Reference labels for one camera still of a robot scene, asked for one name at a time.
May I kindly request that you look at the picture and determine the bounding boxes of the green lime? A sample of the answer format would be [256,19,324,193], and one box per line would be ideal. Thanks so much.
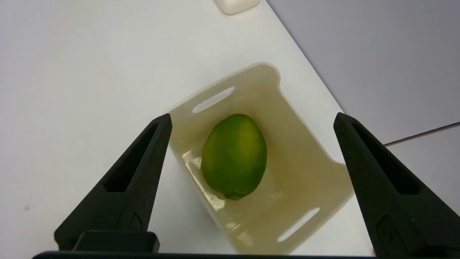
[201,114,268,201]

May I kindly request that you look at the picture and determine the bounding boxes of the cream plastic storage box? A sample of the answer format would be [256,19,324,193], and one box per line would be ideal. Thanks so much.
[167,62,355,255]

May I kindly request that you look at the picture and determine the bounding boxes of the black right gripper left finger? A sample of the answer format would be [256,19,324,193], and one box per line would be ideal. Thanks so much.
[54,113,173,252]

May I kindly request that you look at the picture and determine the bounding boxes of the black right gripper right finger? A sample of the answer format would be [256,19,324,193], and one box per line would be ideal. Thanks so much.
[333,112,460,256]

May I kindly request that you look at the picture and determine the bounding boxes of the white soap bar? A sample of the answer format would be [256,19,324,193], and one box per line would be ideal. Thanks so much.
[216,0,260,16]

